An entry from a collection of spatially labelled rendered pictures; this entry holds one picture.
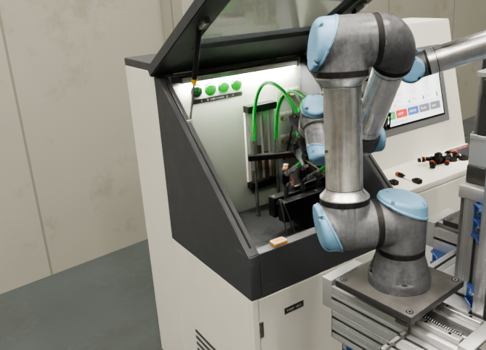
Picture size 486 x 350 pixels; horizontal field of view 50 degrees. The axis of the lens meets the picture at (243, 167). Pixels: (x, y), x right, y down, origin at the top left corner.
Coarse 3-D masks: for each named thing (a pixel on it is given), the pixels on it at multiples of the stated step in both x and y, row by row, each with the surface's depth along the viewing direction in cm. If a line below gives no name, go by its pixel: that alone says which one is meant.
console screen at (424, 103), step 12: (420, 48) 233; (408, 84) 229; (420, 84) 233; (432, 84) 237; (444, 84) 241; (396, 96) 225; (408, 96) 229; (420, 96) 233; (432, 96) 237; (444, 96) 242; (396, 108) 225; (408, 108) 229; (420, 108) 233; (432, 108) 237; (444, 108) 242; (396, 120) 225; (408, 120) 229; (420, 120) 233; (432, 120) 238; (444, 120) 242; (396, 132) 226
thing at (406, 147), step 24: (408, 24) 229; (432, 24) 237; (456, 96) 247; (456, 120) 247; (408, 144) 230; (432, 144) 238; (456, 144) 247; (384, 168) 223; (432, 192) 208; (456, 192) 218
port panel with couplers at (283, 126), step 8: (288, 80) 222; (296, 80) 225; (288, 88) 223; (296, 88) 226; (280, 96) 222; (288, 104) 226; (296, 104) 228; (280, 112) 224; (288, 112) 227; (280, 120) 225; (288, 120) 228; (280, 128) 226; (288, 128) 229; (280, 136) 227; (288, 136) 230; (280, 144) 229
